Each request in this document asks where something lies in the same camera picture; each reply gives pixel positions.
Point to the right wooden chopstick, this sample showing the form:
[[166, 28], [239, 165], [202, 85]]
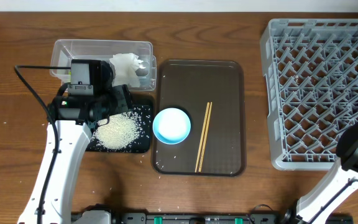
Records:
[[205, 140]]

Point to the wooden chopstick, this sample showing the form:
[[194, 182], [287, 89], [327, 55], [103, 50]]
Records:
[[201, 140], [205, 140]]

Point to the white rice pile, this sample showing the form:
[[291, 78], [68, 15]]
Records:
[[118, 130]]

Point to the light blue bowl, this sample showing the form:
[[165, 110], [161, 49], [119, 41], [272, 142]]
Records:
[[171, 126]]

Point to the brown serving tray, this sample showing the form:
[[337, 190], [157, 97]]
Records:
[[211, 93]]

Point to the white napkin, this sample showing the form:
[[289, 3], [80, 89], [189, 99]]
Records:
[[125, 67]]

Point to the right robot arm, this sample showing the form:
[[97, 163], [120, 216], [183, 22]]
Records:
[[337, 185]]

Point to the clear plastic bin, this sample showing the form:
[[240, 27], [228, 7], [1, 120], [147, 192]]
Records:
[[65, 50]]

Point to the black tray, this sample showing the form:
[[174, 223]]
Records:
[[145, 143]]

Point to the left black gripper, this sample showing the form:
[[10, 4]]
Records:
[[123, 94]]

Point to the left wooden chopstick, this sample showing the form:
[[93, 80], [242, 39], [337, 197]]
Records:
[[201, 140]]

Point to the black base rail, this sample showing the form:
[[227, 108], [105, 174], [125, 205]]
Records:
[[142, 218]]

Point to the grey dishwasher rack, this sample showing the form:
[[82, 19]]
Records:
[[311, 71]]

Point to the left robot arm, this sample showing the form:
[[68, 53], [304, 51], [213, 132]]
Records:
[[71, 122]]

